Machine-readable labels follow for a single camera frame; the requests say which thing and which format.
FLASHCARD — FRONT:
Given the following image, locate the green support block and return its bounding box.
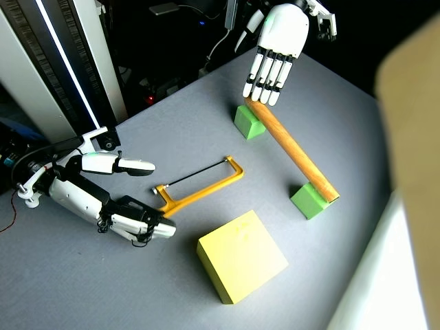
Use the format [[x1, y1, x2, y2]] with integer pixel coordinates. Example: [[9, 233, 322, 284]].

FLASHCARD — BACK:
[[289, 182, 336, 221], [234, 104, 267, 140]]

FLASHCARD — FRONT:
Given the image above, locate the white board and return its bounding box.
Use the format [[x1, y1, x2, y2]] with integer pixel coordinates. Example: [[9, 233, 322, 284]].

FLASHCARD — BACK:
[[326, 192, 430, 330]]

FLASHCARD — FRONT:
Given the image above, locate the yellow block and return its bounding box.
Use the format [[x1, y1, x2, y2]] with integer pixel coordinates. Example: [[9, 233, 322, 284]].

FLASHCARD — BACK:
[[196, 210, 289, 305]]

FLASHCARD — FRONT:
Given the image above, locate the wooden dowel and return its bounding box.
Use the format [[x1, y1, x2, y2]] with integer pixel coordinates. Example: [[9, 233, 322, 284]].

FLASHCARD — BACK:
[[243, 97, 340, 203]]

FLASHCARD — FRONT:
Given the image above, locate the grey cable adapter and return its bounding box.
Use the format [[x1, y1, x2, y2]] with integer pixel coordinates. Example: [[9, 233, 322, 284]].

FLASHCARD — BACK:
[[225, 0, 239, 30]]

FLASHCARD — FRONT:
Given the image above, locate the tan cardboard panel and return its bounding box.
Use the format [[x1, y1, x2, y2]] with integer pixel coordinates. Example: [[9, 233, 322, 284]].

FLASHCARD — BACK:
[[374, 13, 440, 330]]

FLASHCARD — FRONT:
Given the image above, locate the grey flat device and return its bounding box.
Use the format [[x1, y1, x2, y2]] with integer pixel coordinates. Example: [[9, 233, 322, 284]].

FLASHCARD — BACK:
[[148, 3, 180, 17]]

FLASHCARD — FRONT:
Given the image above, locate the white column with light strip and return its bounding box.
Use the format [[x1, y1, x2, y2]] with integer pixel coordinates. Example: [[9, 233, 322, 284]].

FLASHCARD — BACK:
[[0, 0, 128, 145]]

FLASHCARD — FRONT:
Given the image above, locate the grey table cloth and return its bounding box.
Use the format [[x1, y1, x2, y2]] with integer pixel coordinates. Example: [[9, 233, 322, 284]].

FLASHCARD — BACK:
[[0, 46, 393, 330]]

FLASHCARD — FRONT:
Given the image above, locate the yellow hacksaw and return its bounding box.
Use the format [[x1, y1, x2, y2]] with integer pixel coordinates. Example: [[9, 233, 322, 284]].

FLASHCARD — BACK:
[[151, 155, 245, 219]]

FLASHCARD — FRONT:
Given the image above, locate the white cable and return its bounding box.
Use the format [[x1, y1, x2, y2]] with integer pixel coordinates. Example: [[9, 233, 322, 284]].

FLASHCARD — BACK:
[[206, 28, 232, 69]]

